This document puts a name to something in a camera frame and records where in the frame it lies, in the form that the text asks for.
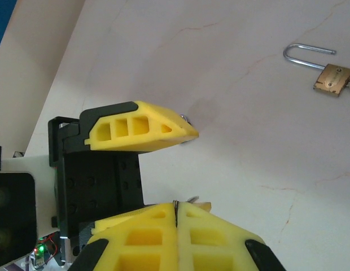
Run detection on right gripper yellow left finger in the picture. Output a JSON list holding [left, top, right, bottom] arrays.
[[68, 203, 179, 271]]

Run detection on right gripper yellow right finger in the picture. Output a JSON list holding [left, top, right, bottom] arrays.
[[177, 202, 287, 271]]

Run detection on small brass padlock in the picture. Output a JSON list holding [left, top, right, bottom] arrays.
[[282, 42, 350, 98]]

